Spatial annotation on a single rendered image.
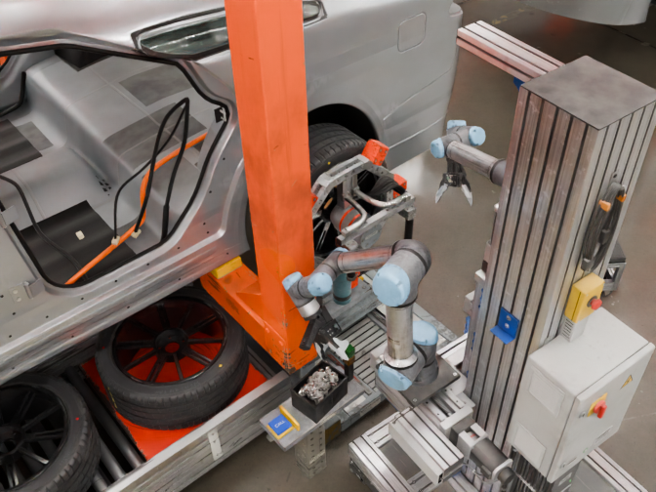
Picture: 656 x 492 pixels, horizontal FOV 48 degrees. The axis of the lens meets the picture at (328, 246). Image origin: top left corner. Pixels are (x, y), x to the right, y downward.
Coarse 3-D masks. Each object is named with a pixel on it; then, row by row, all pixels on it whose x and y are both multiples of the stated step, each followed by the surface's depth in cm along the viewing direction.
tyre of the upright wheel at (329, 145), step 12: (312, 132) 318; (324, 132) 319; (336, 132) 321; (348, 132) 327; (312, 144) 312; (324, 144) 311; (336, 144) 312; (348, 144) 313; (360, 144) 318; (312, 156) 307; (324, 156) 307; (336, 156) 310; (348, 156) 316; (312, 168) 305; (324, 168) 309; (312, 180) 308
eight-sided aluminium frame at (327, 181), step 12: (360, 156) 314; (336, 168) 309; (348, 168) 309; (360, 168) 313; (372, 168) 317; (384, 168) 330; (324, 180) 304; (336, 180) 305; (312, 192) 306; (324, 192) 304; (312, 216) 307; (372, 216) 347
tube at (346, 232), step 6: (342, 186) 310; (342, 192) 312; (348, 192) 313; (342, 198) 313; (348, 198) 311; (354, 204) 308; (360, 210) 306; (366, 216) 303; (360, 222) 300; (348, 228) 297; (354, 228) 299; (342, 234) 299; (348, 234) 298
